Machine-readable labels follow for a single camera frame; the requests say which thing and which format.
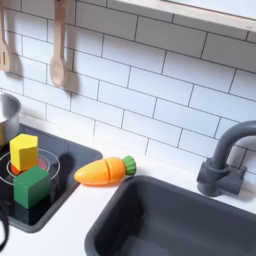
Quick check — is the orange toy carrot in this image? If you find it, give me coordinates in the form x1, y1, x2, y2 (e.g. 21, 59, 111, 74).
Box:
73, 155, 138, 187

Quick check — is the yellow wooden block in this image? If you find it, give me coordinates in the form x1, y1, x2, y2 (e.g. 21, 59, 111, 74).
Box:
9, 133, 39, 173

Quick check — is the green wooden block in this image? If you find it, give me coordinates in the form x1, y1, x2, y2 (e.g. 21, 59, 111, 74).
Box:
12, 165, 52, 210

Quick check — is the steel pot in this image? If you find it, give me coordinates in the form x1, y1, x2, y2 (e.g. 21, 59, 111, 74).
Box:
0, 92, 22, 148

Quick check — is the black toy stove top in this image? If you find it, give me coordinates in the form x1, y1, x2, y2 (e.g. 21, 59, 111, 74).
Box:
0, 123, 104, 234

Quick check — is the wooden spoon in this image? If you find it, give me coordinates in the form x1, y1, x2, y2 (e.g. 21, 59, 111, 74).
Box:
49, 0, 70, 89

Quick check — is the dark grey sink basin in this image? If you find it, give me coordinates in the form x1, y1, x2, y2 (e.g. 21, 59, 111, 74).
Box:
84, 175, 256, 256

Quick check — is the dark grey tap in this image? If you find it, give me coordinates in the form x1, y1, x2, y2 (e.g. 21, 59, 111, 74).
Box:
196, 120, 256, 198

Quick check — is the wooden shelf board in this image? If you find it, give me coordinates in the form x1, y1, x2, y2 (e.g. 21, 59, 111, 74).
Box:
112, 0, 256, 41

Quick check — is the wooden slotted spatula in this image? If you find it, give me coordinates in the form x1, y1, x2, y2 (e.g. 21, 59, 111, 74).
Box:
0, 0, 13, 73

